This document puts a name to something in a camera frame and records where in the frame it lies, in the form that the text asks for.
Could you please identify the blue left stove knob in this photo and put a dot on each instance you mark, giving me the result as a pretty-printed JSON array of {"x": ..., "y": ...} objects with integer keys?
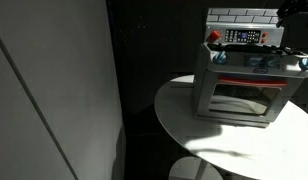
[{"x": 219, "y": 58}]

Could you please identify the blue right stove knob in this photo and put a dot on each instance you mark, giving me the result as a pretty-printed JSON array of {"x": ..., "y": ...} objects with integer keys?
[{"x": 304, "y": 64}]

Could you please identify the blue stove knob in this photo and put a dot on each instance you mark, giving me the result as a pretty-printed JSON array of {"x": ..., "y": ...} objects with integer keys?
[
  {"x": 304, "y": 64},
  {"x": 219, "y": 58}
]

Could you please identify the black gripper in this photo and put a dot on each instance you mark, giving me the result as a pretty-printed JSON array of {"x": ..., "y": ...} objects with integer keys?
[{"x": 290, "y": 8}]

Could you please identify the grey toy stove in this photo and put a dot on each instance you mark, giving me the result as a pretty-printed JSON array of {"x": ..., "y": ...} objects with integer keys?
[{"x": 252, "y": 44}]

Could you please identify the red round stove knob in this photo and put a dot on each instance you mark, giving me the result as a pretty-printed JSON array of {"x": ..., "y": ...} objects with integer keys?
[{"x": 214, "y": 36}]

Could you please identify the round white table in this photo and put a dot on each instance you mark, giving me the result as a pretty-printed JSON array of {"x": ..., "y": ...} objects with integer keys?
[{"x": 277, "y": 152}]

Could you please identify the red oven door handle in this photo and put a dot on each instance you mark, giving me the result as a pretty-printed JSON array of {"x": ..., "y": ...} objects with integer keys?
[{"x": 251, "y": 82}]

